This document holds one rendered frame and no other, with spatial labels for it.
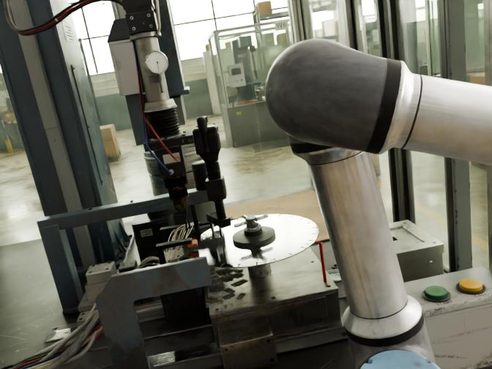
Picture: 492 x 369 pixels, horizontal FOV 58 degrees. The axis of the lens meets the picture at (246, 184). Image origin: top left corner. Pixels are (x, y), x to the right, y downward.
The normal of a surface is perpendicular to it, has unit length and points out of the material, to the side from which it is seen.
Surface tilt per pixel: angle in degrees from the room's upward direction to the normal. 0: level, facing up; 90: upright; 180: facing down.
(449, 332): 90
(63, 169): 90
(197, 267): 90
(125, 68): 90
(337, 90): 67
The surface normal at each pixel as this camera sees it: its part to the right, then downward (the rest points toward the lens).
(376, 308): -0.23, 0.29
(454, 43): 0.12, 0.24
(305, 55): -0.47, -0.54
